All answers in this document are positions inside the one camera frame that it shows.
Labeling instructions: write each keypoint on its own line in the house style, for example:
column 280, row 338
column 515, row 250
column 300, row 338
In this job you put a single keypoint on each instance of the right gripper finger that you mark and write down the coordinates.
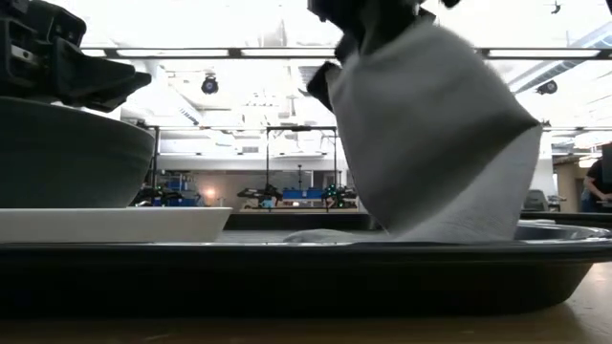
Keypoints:
column 351, row 36

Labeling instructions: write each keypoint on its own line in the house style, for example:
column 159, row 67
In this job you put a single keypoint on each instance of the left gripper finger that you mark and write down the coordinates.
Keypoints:
column 91, row 79

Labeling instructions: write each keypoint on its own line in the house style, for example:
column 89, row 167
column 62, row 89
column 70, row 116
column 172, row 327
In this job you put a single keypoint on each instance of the black bowl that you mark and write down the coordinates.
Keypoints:
column 62, row 157

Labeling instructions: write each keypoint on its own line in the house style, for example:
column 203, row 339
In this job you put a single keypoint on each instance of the grey cloth napkin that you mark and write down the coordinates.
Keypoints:
column 430, row 143

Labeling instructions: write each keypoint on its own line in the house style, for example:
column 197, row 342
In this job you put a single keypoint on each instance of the white round plate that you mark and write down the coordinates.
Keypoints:
column 110, row 224

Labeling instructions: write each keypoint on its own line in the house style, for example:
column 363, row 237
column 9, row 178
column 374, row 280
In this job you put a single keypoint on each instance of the background black robot arm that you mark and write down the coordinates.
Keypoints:
column 260, row 193
column 340, row 193

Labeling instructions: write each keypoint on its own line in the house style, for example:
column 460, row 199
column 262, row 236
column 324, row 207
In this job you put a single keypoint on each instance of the black plastic tray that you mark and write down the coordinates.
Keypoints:
column 287, row 282

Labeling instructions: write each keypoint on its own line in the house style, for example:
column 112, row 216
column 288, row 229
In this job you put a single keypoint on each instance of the long linear ceiling light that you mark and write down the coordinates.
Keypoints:
column 239, row 52

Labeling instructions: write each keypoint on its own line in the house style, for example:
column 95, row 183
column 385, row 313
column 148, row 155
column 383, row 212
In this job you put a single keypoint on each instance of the black ceiling spotlight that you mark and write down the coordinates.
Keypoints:
column 209, row 86
column 547, row 87

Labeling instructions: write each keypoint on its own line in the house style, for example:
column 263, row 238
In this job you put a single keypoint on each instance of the blue storage box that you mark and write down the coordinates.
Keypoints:
column 179, row 184

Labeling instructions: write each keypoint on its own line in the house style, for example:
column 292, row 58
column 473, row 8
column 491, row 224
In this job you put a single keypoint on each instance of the blue bin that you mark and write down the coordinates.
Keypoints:
column 303, row 193

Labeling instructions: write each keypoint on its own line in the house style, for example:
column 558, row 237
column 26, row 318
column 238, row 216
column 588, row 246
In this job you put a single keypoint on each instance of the grey office chair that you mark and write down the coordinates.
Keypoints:
column 534, row 200

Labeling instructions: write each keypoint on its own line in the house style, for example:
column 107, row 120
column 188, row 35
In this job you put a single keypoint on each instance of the person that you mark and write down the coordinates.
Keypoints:
column 597, row 184

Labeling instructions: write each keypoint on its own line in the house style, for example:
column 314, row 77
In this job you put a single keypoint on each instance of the black background rig frame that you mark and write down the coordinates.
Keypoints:
column 301, row 128

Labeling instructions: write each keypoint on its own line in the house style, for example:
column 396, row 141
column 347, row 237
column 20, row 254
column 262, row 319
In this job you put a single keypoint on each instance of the black background frame post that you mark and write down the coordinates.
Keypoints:
column 156, row 162

